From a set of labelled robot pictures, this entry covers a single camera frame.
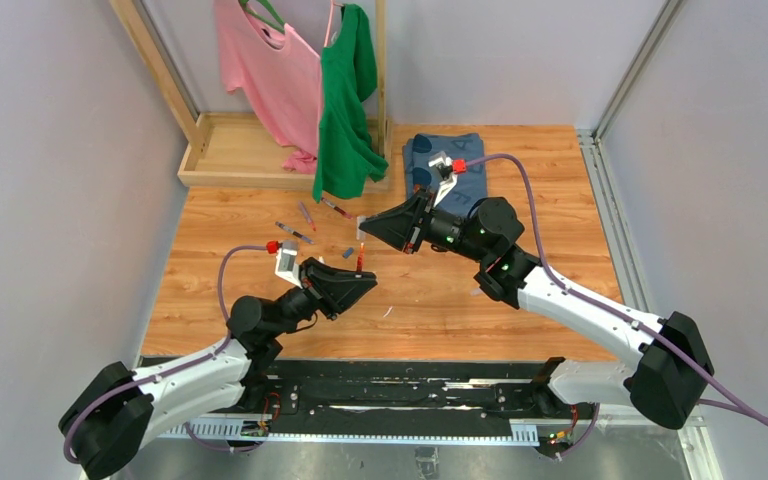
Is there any pink t-shirt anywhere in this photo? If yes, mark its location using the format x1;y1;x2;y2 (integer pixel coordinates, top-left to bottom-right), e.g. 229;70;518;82
213;1;323;174

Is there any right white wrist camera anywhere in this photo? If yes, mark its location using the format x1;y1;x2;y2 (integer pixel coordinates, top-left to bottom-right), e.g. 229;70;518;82
428;151;457;207

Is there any purple pen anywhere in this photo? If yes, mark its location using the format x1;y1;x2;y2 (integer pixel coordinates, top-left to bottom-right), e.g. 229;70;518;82
274;221;314;245
298;201;317;232

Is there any green t-shirt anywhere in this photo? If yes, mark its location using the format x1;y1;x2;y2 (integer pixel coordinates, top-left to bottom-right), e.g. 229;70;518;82
312;4;389;202

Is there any green clothes hanger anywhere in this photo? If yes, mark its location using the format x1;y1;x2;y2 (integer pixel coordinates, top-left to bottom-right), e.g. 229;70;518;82
238;0;285;33

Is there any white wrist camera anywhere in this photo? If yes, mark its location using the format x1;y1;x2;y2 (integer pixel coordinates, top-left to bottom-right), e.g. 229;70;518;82
428;151;457;207
275;240;302;288

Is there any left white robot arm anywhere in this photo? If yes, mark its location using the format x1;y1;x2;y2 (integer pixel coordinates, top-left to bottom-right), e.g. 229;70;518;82
58;258;377;479

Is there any wooden clothes rack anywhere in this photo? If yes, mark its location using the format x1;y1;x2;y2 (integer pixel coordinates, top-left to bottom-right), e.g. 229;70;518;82
109;1;394;191

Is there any folded blue t-shirt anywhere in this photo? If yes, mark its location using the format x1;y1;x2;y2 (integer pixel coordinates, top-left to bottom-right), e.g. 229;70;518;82
402;133;491;220

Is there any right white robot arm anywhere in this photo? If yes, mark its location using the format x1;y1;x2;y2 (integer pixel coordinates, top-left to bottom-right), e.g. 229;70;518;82
358;189;714;430

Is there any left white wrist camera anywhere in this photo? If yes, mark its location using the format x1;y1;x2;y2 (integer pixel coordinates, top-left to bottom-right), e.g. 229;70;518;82
275;240;302;288

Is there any aluminium frame rail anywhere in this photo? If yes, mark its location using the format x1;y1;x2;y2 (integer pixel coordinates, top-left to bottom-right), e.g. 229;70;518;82
79;370;717;480

